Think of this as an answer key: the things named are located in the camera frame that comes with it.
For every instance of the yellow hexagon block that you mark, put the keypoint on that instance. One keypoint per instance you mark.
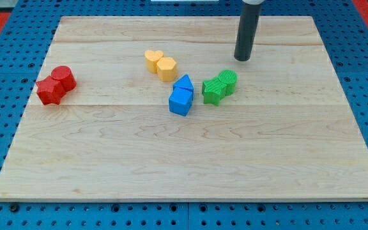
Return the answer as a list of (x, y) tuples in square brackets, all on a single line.
[(167, 69)]

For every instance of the green cylinder block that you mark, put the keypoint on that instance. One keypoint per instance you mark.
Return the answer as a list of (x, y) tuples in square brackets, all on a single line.
[(229, 78)]

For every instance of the red star block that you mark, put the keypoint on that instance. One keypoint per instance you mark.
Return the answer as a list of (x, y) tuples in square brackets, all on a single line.
[(50, 91)]

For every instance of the green star block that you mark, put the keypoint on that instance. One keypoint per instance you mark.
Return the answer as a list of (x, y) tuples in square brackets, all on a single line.
[(213, 91)]

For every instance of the blue triangle block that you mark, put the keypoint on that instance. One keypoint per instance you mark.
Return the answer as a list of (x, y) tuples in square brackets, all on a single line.
[(184, 83)]

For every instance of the blue cube block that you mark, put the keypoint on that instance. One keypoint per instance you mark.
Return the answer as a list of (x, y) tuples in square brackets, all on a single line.
[(180, 101)]

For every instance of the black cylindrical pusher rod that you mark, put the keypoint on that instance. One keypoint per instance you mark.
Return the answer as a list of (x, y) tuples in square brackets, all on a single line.
[(249, 19)]

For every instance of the light wooden board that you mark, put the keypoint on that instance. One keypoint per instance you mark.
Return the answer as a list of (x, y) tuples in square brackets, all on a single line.
[(287, 133)]

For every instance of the yellow heart block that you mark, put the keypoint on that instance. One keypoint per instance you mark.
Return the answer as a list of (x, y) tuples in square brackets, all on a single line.
[(152, 57)]

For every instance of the red cylinder block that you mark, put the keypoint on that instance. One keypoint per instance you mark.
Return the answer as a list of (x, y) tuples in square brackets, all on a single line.
[(64, 75)]

